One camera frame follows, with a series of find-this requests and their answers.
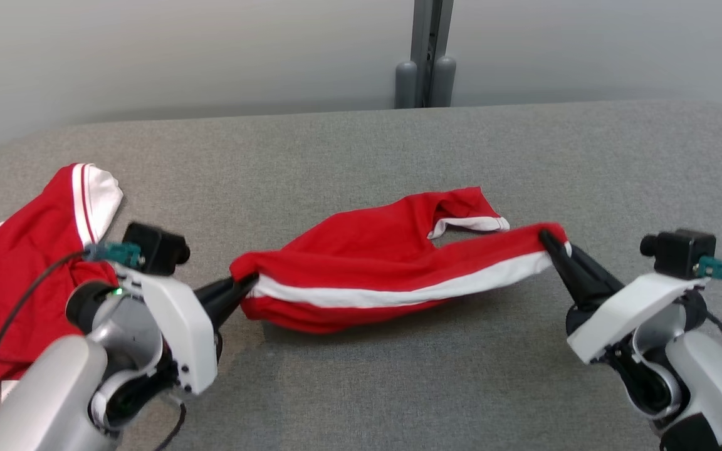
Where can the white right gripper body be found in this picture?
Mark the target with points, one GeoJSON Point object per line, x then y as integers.
{"type": "Point", "coordinates": [637, 313]}

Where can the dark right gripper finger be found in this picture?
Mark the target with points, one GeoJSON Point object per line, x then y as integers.
{"type": "Point", "coordinates": [580, 266]}
{"type": "Point", "coordinates": [571, 285]}

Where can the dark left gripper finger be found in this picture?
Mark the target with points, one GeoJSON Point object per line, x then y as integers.
{"type": "Point", "coordinates": [229, 286]}
{"type": "Point", "coordinates": [229, 305]}

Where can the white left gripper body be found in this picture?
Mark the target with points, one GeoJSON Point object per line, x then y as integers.
{"type": "Point", "coordinates": [179, 326]}

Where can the red shorts white stripe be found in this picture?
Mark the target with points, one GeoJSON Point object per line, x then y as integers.
{"type": "Point", "coordinates": [367, 250]}

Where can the red polo shirt white sleeves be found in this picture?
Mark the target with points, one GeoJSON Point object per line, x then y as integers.
{"type": "Point", "coordinates": [16, 250]}

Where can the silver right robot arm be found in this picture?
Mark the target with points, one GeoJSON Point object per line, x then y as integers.
{"type": "Point", "coordinates": [718, 376]}

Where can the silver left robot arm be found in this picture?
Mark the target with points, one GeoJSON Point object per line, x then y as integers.
{"type": "Point", "coordinates": [41, 401]}

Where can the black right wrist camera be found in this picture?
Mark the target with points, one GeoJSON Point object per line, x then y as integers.
{"type": "Point", "coordinates": [680, 254]}

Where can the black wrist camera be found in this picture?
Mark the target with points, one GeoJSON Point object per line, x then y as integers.
{"type": "Point", "coordinates": [680, 254]}
{"type": "Point", "coordinates": [154, 247]}

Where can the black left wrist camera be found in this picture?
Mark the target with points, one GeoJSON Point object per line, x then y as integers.
{"type": "Point", "coordinates": [154, 247]}

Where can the teal left camera connector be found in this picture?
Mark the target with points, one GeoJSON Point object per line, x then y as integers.
{"type": "Point", "coordinates": [116, 254]}

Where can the grey double partition post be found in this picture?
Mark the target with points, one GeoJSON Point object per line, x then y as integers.
{"type": "Point", "coordinates": [427, 37]}

